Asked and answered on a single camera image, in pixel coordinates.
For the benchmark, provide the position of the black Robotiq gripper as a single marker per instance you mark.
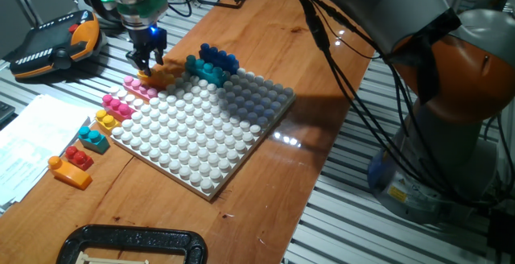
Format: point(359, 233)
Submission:
point(147, 40)

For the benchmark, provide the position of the yellow four-stud block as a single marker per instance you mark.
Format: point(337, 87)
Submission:
point(161, 79)

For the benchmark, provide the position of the teal four-stud block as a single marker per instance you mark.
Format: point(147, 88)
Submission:
point(207, 73)

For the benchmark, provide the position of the blue four-stud block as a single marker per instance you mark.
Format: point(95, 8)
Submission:
point(219, 59)

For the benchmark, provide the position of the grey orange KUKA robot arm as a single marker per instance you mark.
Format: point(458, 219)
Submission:
point(454, 75)

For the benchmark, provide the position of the light pink four-stud block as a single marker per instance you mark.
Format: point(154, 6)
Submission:
point(138, 89)

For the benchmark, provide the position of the white four-stud block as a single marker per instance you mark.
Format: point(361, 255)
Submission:
point(126, 97)

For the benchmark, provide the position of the magenta three-stud block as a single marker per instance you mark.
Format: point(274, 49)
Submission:
point(116, 109)

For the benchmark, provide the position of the yellow two-stud block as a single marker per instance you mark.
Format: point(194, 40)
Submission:
point(105, 122)

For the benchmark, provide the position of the white studded baseplate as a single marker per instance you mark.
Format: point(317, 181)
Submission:
point(193, 135)

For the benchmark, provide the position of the teal two-stud block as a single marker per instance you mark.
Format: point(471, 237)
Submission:
point(95, 142)

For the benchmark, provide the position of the black orange teach pendant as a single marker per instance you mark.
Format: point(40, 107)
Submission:
point(48, 44)

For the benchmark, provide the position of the glossy wooden board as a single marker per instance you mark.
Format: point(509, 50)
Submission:
point(261, 26)

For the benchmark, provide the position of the red two-stud block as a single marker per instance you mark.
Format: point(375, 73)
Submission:
point(80, 160)

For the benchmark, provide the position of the silver tripod legs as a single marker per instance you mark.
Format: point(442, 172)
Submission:
point(25, 4)

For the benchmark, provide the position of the orange sloped one-stud block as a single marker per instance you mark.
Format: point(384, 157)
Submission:
point(70, 175)

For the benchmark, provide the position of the stack of white papers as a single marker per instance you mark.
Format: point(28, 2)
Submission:
point(32, 143)

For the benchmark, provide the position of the black metal C-clamp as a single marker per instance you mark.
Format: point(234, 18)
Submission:
point(120, 236)

